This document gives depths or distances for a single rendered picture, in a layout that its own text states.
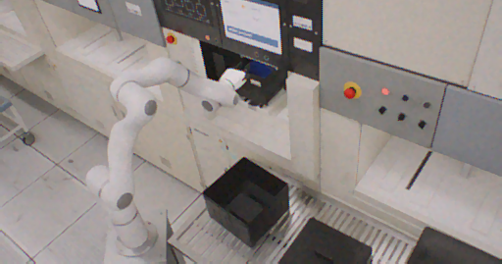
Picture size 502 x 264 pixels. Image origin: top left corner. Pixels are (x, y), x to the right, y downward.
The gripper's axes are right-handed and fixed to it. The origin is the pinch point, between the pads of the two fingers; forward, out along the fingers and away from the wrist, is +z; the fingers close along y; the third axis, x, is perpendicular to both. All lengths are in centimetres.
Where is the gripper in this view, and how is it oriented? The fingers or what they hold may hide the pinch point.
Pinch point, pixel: (243, 67)
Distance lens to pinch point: 214.6
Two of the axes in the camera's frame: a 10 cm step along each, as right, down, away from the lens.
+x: -1.1, -7.3, -6.8
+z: 5.0, -6.3, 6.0
